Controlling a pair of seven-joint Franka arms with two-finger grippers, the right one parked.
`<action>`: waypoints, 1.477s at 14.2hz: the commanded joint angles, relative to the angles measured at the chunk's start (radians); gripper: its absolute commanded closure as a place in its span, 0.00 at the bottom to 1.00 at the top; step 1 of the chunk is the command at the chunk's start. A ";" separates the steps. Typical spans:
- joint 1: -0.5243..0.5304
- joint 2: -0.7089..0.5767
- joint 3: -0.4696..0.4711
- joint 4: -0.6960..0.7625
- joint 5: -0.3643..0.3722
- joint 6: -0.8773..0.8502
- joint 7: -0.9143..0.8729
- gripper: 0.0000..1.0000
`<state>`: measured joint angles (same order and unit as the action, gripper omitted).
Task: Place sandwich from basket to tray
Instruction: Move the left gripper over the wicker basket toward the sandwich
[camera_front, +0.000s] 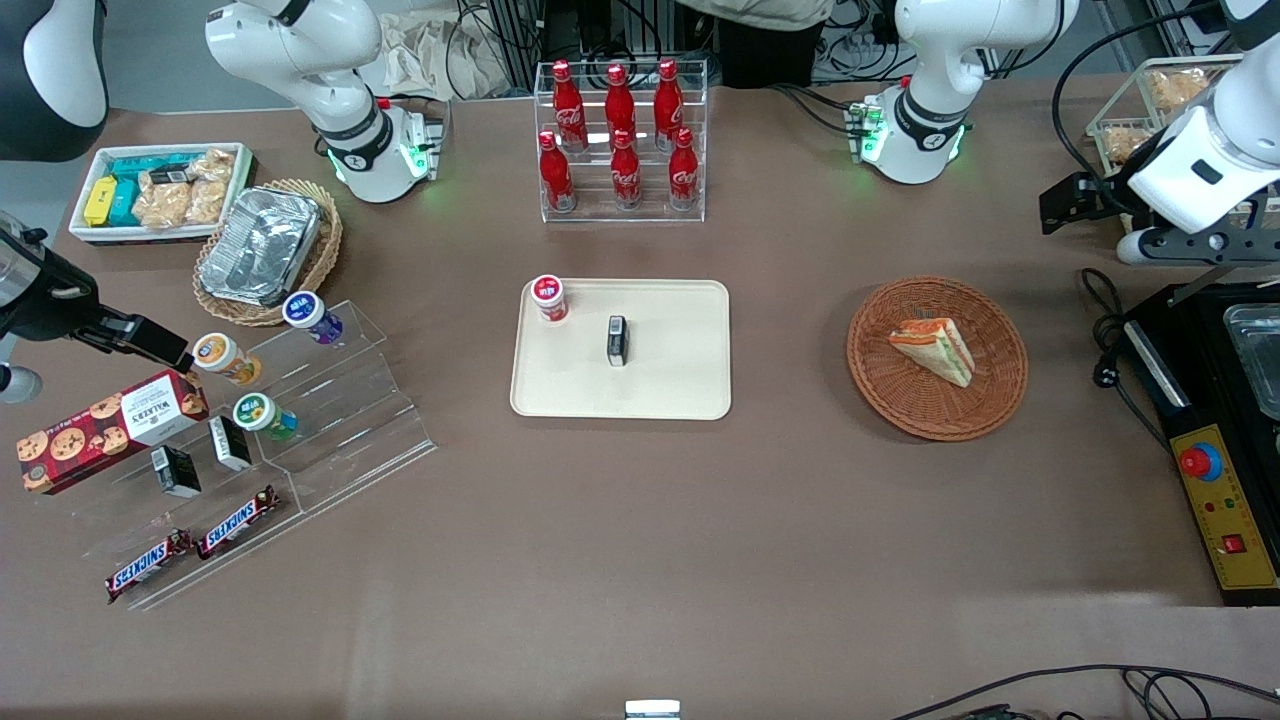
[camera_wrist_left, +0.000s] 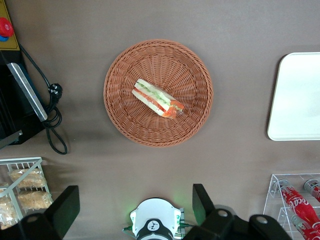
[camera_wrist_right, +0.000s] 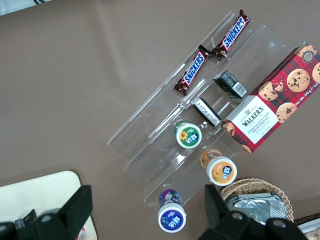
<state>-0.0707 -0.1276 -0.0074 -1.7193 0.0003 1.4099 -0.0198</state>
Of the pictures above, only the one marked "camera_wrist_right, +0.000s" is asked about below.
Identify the purple lid yogurt cup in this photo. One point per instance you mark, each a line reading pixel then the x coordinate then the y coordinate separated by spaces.
pixel 172 220

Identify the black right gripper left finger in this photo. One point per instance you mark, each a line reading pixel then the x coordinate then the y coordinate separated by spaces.
pixel 72 212

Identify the small black carton box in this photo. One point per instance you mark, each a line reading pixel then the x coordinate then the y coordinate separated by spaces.
pixel 27 217
pixel 206 112
pixel 228 83

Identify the white plastic snack bin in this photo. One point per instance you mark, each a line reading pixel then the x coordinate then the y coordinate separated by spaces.
pixel 310 226

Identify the aluminium foil tray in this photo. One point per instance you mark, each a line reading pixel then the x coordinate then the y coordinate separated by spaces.
pixel 252 207

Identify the clear bag of crackers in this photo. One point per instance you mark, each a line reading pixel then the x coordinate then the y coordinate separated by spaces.
pixel 314 236

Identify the red lid yogurt cup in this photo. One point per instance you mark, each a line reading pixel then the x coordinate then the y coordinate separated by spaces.
pixel 81 233

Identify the Snickers chocolate bar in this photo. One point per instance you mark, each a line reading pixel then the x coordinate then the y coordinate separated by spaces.
pixel 233 35
pixel 192 71

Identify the green lid yogurt cup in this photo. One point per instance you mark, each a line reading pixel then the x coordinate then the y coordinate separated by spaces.
pixel 188 137

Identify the red Walkers shortbread box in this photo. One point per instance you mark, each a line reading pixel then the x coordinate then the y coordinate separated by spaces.
pixel 262 117

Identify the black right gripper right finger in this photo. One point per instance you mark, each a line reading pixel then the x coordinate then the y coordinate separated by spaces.
pixel 217 207

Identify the clear acrylic stepped display stand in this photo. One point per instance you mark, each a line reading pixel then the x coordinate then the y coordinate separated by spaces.
pixel 150 140

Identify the orange lid yogurt cup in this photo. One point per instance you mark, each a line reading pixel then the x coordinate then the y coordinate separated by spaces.
pixel 222 172

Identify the light wicker basket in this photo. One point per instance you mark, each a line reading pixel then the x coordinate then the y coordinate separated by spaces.
pixel 252 183

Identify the cream plastic serving tray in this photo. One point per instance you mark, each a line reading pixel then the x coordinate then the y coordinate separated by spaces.
pixel 37 190

